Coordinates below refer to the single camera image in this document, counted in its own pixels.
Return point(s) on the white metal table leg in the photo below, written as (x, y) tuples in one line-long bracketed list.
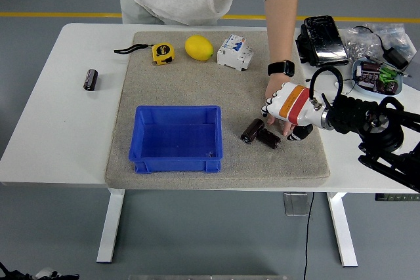
[(110, 227), (343, 227)]

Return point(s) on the light blue tray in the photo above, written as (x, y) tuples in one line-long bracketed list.
[(367, 91)]

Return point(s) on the dark capacitor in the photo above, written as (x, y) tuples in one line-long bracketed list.
[(387, 88)]

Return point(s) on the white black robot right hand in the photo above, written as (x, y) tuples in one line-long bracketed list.
[(295, 104)]

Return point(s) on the thin black pen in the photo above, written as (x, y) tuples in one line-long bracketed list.
[(404, 74)]

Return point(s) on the yellow lemon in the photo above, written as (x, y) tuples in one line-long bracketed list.
[(199, 48)]

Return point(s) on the small dark screw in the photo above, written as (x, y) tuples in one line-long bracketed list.
[(210, 154)]

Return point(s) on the white circuit breaker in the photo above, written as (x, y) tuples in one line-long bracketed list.
[(234, 53)]

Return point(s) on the person's left hand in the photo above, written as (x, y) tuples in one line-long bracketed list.
[(277, 85)]

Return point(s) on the brown capacitor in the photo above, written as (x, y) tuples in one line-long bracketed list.
[(371, 69)]

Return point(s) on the dark brown cylindrical battery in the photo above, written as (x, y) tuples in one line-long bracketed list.
[(252, 130)]

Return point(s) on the capacitor board pack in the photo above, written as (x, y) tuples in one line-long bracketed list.
[(367, 81)]

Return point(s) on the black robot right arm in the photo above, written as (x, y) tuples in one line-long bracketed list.
[(348, 112)]

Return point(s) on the black white robot left hand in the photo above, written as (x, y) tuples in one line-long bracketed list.
[(46, 273)]

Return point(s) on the grey-brown felt mat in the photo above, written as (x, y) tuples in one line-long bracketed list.
[(197, 90)]

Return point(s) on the black white-printed cylindrical battery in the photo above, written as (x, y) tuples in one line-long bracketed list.
[(269, 138)]

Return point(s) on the grey metal floor plate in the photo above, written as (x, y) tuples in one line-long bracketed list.
[(295, 204)]

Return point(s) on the black smart watch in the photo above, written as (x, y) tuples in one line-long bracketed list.
[(285, 67)]

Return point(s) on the blue plastic box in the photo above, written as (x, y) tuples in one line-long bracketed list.
[(177, 165)]

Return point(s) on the table control panel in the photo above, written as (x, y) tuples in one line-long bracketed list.
[(397, 197)]

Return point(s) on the black glossy device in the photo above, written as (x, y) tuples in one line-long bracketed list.
[(328, 40)]

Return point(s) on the green connector pieces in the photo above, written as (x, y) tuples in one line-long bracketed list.
[(388, 75)]

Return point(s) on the person's left forearm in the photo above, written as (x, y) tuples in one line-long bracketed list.
[(280, 31)]

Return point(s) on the clear bag of screws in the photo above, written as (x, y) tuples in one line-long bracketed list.
[(357, 47)]

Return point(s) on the yellow tape measure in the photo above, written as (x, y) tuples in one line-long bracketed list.
[(163, 53)]

